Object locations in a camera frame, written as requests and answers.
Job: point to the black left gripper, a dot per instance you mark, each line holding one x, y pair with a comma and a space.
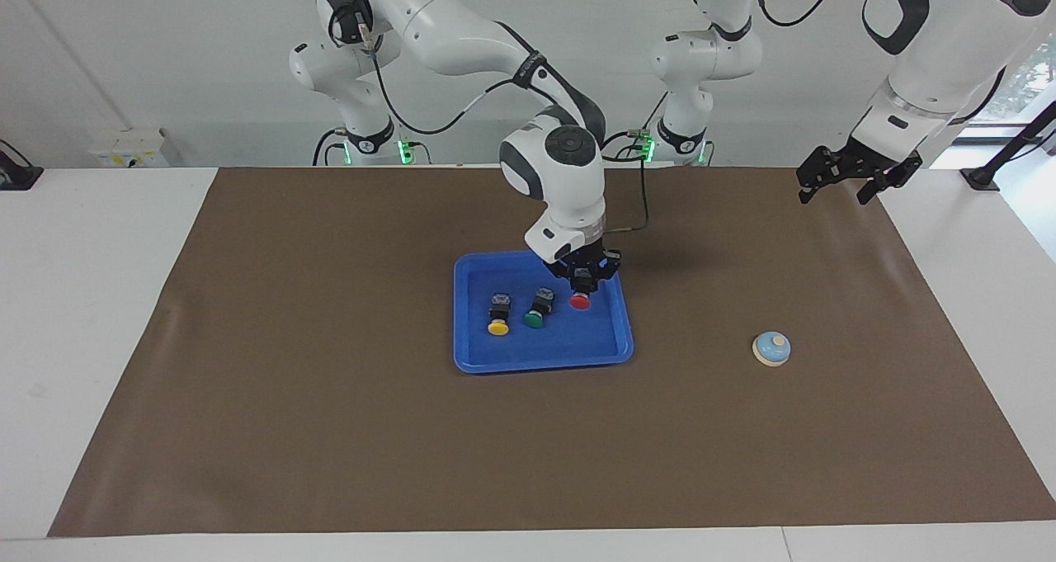
858, 166

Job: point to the black camera stand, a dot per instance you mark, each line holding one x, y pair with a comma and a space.
1011, 145

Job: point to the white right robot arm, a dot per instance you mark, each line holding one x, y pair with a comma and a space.
561, 174

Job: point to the black stand base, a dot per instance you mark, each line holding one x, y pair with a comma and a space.
16, 174

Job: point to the window with greenery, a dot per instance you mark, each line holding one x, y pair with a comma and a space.
1023, 75

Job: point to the blue plastic tray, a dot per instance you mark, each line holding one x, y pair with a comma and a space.
569, 347

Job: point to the green push button switch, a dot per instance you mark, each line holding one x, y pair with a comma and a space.
535, 320

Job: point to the brown table mat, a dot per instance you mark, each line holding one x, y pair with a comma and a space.
495, 446

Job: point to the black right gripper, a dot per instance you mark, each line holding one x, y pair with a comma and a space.
590, 261

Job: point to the light blue desk bell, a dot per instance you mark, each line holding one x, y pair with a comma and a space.
772, 349

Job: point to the red push button switch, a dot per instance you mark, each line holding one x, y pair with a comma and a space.
580, 302

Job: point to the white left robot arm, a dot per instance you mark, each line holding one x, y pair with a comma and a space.
932, 67

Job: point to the yellow push button switch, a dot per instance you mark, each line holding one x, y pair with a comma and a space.
497, 327

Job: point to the white wall outlet box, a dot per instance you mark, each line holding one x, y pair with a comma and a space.
124, 151

